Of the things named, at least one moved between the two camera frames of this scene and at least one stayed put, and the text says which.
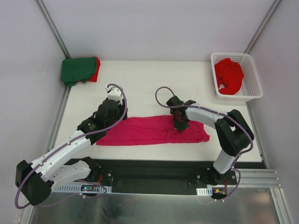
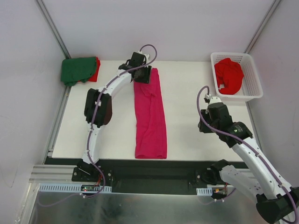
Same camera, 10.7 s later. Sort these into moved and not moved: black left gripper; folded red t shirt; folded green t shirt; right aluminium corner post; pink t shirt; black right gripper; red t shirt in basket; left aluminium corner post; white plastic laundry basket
Moved: pink t shirt; black right gripper; black left gripper
Not moved: left aluminium corner post; folded red t shirt; white plastic laundry basket; red t shirt in basket; right aluminium corner post; folded green t shirt
